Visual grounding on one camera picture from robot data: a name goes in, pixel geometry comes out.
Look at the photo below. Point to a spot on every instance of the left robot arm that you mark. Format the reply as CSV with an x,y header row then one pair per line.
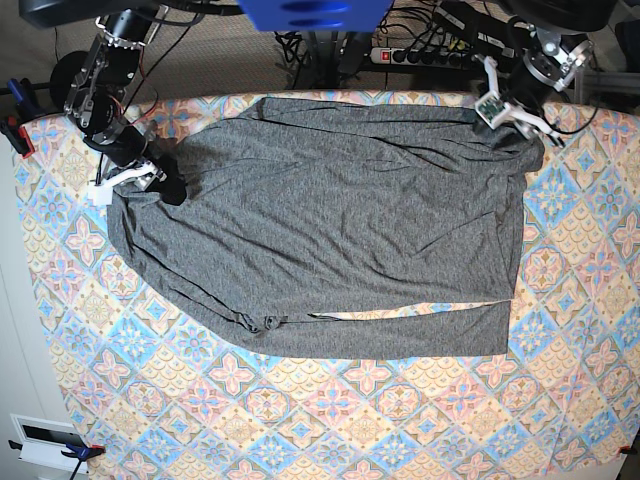
x,y
548,66

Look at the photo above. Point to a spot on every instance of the black round stool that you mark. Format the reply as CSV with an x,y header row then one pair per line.
x,y
62,76

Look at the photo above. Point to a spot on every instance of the patterned tablecloth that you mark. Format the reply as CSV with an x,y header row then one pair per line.
x,y
169,400

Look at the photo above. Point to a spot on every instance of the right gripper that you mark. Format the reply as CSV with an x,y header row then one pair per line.
x,y
148,168

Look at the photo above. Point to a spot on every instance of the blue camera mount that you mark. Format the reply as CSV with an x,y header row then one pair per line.
x,y
316,15

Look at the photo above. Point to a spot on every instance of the clamp bottom right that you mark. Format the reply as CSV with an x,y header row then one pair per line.
x,y
628,450

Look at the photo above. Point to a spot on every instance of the white wall outlet box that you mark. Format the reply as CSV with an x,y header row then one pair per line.
x,y
42,442

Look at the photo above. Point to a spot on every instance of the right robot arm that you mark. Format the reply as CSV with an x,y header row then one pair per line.
x,y
95,103

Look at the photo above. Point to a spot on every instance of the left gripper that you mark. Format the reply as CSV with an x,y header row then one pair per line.
x,y
494,110

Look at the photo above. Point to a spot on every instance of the grey t-shirt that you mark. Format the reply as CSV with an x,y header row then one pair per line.
x,y
317,229

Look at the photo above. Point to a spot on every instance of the blue clamp bottom left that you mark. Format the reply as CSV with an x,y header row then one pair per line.
x,y
80,452

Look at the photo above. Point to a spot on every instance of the red black clamp left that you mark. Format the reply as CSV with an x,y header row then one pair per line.
x,y
27,107

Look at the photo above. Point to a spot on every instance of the white power strip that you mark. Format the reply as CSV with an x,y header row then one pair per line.
x,y
437,57

